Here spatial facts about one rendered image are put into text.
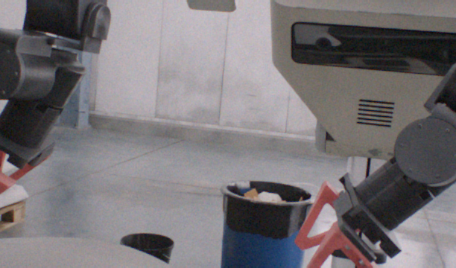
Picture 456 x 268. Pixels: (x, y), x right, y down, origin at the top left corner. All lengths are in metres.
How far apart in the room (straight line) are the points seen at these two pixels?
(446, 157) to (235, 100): 8.36
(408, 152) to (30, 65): 0.37
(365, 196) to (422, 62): 0.43
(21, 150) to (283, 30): 0.49
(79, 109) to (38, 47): 8.66
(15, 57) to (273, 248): 2.36
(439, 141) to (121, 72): 8.95
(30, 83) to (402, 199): 0.38
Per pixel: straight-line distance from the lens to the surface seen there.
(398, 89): 1.06
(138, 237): 3.51
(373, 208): 0.62
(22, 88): 0.63
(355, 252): 0.58
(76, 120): 9.50
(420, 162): 0.54
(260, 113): 8.80
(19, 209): 4.54
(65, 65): 0.68
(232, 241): 2.94
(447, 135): 0.54
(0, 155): 0.81
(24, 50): 0.63
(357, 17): 0.97
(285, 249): 2.91
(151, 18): 9.26
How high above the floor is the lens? 1.30
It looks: 7 degrees down
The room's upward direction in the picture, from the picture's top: 5 degrees clockwise
